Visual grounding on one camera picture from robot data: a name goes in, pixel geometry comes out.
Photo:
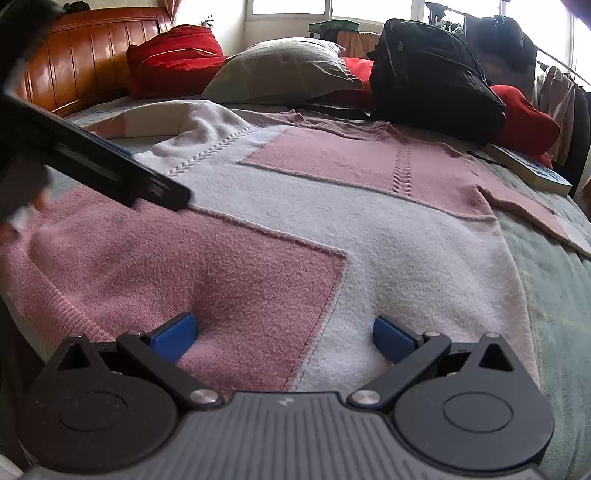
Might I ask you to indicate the small white figurine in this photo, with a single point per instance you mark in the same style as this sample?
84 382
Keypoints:
207 21

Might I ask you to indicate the brown cardboard box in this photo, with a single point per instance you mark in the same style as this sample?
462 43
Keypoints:
358 44

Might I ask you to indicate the wooden headboard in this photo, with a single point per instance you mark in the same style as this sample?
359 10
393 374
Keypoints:
92 55

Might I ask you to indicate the small dark cloth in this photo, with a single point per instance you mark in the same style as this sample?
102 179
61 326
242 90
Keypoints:
76 7

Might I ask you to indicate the metal clothes rack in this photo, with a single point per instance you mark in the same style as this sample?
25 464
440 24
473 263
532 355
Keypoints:
443 11

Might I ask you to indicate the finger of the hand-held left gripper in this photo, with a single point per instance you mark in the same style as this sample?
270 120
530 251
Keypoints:
115 177

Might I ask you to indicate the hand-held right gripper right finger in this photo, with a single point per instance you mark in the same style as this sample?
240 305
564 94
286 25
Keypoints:
392 341

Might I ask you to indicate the orange patterned curtain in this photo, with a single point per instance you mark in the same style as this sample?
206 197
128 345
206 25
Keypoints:
173 11

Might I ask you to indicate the grey pillow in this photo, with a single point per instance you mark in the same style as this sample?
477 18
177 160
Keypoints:
281 69

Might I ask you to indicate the blue and white book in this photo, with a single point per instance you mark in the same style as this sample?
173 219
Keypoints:
531 173

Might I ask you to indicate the green checked blanket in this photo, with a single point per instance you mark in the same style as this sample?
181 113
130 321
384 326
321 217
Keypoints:
554 277

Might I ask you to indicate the dark coat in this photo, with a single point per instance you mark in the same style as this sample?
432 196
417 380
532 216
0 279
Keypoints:
582 129

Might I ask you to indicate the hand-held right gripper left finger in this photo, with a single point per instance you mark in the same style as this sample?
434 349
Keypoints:
175 339

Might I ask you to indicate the black backpack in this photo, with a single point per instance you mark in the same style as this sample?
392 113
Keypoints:
429 78

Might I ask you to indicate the red cushion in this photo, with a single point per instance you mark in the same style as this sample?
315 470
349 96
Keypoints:
526 120

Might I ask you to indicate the pink and white sweater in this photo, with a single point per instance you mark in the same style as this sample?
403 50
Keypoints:
369 258

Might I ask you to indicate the black bundled garment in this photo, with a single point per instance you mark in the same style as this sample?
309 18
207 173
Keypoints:
505 41

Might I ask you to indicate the window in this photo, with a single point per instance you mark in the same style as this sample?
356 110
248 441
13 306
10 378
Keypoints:
369 9

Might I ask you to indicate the person's left hand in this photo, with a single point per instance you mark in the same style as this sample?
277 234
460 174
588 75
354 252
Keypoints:
9 233

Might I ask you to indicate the green box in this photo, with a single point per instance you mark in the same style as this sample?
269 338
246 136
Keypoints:
332 26

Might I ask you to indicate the beige shirt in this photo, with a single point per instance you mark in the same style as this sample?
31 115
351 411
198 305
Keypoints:
554 92

